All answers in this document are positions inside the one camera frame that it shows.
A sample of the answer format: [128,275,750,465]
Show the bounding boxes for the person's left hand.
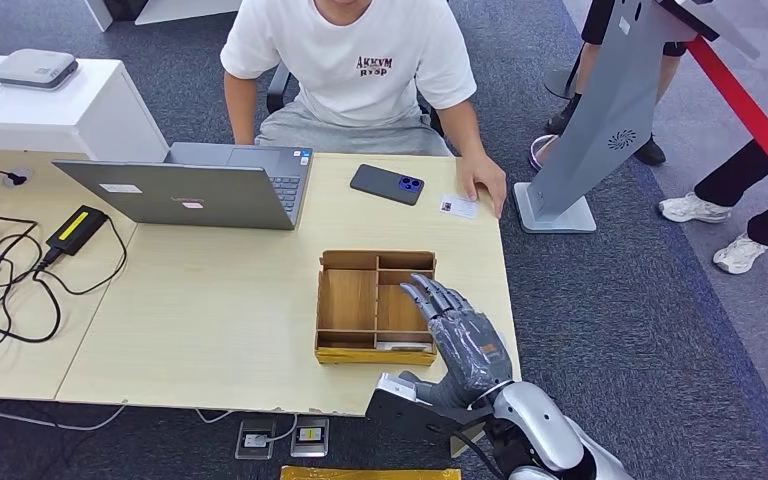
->
[456,153,509,220]

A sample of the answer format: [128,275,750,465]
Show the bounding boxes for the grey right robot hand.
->
[399,272,515,410]

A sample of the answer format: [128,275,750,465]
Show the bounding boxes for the white ID card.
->
[439,193,480,221]

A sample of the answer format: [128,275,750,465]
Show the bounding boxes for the wooden compartment box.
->
[314,249,438,367]

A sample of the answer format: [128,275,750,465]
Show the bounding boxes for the seated person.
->
[220,0,509,220]

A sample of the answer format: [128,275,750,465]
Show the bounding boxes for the round purple-rimmed disc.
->
[529,134,561,172]

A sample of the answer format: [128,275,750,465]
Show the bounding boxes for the desk leg panel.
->
[450,433,488,460]

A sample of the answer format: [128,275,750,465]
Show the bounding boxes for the dark smartphone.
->
[349,163,426,207]

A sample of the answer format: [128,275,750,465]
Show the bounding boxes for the grey round floor base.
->
[542,68,584,101]

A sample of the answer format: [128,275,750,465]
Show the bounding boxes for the grey kiosk stand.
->
[513,0,763,235]

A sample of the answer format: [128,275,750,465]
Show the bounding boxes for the silver floor socket yellow label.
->
[289,417,330,459]

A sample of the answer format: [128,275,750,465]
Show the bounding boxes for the black office chair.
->
[265,60,446,139]

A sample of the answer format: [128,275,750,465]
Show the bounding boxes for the silver floor socket with plug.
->
[234,417,278,461]

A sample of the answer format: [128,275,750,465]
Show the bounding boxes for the red barrier belt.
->
[685,36,768,207]

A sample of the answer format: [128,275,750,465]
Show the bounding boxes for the grey laptop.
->
[52,141,314,232]

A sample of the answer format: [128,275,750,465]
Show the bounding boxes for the white furniture panel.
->
[84,0,243,33]

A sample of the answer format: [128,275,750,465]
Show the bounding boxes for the white cabinet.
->
[0,54,170,164]

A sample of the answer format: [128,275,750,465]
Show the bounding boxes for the black power adapter yellow label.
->
[46,205,110,257]

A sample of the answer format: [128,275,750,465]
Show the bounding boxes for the grey flat device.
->
[0,48,80,91]

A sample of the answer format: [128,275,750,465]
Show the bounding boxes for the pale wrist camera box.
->
[375,372,418,403]

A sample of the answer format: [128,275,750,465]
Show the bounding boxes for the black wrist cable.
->
[453,430,511,480]

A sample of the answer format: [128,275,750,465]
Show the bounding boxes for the white plug cable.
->
[261,413,299,444]

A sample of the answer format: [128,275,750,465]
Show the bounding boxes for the thin black adapter cable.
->
[32,215,128,297]

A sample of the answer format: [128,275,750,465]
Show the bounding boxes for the thick black power cord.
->
[0,210,64,344]

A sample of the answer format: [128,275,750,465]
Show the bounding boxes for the long white floor cable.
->
[0,399,127,433]

